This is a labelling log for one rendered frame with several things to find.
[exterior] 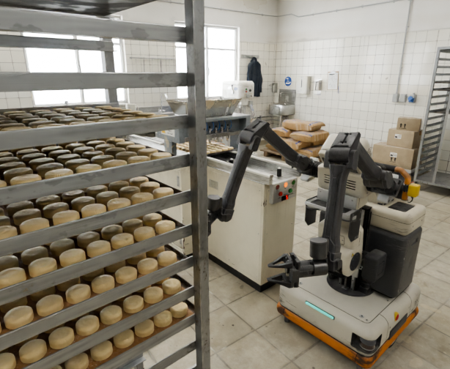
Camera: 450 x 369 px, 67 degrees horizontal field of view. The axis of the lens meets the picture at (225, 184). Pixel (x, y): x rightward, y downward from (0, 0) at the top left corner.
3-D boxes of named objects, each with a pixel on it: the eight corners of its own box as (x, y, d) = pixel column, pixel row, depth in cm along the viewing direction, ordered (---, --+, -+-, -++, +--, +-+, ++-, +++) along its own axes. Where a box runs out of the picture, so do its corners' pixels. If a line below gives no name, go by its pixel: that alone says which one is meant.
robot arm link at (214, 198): (231, 220, 161) (220, 212, 167) (235, 198, 157) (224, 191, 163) (210, 225, 154) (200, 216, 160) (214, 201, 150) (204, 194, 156)
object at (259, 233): (201, 257, 293) (199, 156, 265) (231, 245, 314) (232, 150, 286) (260, 296, 242) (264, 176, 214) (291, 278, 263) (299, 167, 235)
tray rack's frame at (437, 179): (429, 177, 505) (454, 49, 450) (469, 185, 468) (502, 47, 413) (410, 186, 466) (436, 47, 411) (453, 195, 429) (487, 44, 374)
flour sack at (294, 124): (279, 128, 633) (279, 119, 628) (292, 126, 660) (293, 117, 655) (312, 133, 583) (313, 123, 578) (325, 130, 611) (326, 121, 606)
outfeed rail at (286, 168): (155, 137, 378) (155, 130, 376) (157, 136, 380) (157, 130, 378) (299, 177, 232) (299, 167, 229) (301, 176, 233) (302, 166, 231)
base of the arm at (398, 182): (403, 181, 155) (377, 175, 163) (399, 173, 149) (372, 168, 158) (396, 198, 154) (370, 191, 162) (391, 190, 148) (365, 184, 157)
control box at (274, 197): (268, 203, 224) (269, 183, 219) (292, 195, 238) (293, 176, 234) (273, 204, 221) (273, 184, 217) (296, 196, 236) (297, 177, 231)
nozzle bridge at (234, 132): (158, 159, 279) (155, 118, 268) (226, 148, 323) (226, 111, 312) (179, 168, 255) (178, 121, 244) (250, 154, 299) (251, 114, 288)
